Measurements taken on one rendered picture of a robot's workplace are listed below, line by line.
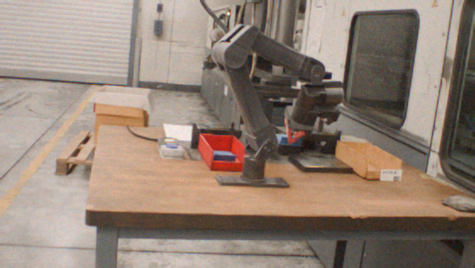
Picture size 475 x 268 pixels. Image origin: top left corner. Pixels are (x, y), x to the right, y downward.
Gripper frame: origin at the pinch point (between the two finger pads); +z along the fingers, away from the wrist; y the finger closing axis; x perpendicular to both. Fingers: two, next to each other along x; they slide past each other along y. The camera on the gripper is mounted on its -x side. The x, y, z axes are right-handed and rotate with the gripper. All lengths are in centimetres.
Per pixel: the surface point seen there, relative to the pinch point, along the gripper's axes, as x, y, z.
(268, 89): 2.4, 26.2, 1.2
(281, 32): 0.4, 37.3, -14.9
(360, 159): -24.5, -2.1, 3.9
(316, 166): -10.6, -2.3, 8.1
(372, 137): -65, 54, 43
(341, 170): -19.2, -2.7, 8.5
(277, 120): -100, 253, 203
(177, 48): -71, 804, 496
